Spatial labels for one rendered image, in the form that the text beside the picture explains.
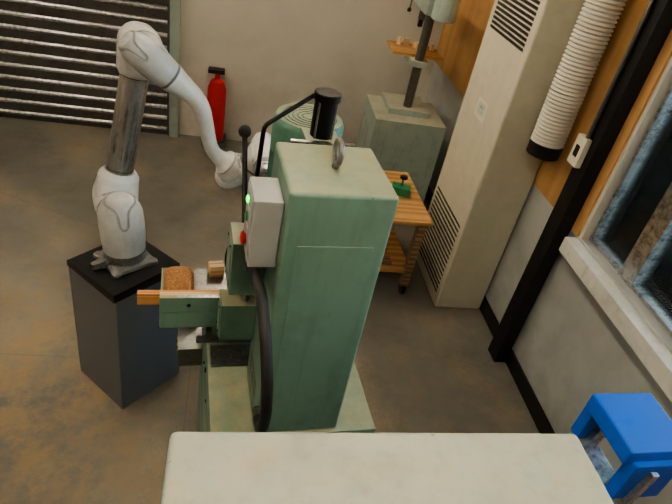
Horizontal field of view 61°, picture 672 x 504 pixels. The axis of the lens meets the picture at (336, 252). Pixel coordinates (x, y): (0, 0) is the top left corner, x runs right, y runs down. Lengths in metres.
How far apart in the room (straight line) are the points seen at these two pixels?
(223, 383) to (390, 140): 2.52
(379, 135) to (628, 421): 2.75
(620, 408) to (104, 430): 1.91
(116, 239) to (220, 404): 0.84
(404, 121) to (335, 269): 2.70
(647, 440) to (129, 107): 1.85
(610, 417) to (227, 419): 0.92
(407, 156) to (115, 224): 2.28
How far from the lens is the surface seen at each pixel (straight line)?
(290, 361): 1.34
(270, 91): 4.62
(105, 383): 2.63
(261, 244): 1.15
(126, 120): 2.22
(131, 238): 2.18
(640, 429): 1.43
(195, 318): 1.71
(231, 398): 1.61
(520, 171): 2.99
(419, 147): 3.89
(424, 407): 2.81
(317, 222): 1.10
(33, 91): 4.85
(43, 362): 2.85
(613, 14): 2.64
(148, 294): 1.69
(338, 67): 4.59
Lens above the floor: 2.04
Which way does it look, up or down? 35 degrees down
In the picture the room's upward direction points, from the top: 12 degrees clockwise
